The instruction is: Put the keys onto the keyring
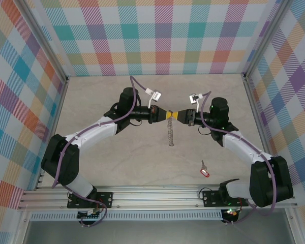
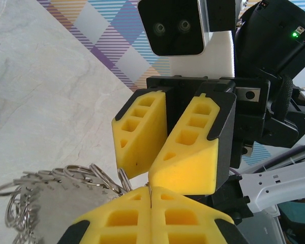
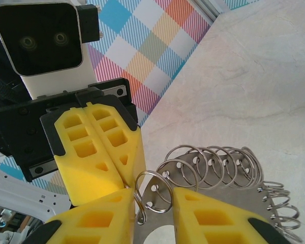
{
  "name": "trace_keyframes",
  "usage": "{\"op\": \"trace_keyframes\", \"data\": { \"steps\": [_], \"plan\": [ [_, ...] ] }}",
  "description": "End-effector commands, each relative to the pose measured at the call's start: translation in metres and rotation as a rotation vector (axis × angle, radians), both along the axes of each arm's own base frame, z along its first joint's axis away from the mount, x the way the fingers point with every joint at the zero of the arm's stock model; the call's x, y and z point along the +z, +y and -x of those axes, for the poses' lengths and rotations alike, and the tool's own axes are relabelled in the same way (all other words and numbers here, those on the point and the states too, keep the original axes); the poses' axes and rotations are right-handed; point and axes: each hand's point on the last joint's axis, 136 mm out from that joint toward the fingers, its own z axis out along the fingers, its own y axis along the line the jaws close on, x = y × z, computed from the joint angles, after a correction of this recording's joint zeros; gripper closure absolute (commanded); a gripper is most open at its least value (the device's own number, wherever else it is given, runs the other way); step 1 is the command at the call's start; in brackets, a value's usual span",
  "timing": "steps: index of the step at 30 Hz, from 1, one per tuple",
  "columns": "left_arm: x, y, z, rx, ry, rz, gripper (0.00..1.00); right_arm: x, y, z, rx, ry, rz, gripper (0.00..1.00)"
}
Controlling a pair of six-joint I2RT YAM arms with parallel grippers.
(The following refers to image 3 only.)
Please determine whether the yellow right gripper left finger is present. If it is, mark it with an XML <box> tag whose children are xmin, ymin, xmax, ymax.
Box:
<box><xmin>25</xmin><ymin>188</ymin><xmax>136</xmax><ymax>244</ymax></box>

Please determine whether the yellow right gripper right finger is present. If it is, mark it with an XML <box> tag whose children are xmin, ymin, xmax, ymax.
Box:
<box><xmin>172</xmin><ymin>187</ymin><xmax>293</xmax><ymax>244</ymax></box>

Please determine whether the small steel split ring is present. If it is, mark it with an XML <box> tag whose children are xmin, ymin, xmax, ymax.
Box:
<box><xmin>127</xmin><ymin>169</ymin><xmax>175</xmax><ymax>226</ymax></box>

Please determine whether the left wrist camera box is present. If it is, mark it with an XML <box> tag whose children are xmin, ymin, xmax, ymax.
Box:
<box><xmin>0</xmin><ymin>0</ymin><xmax>104</xmax><ymax>100</ymax></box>

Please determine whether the aluminium corner post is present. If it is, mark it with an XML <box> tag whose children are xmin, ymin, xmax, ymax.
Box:
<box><xmin>193</xmin><ymin>0</ymin><xmax>231</xmax><ymax>20</ymax></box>

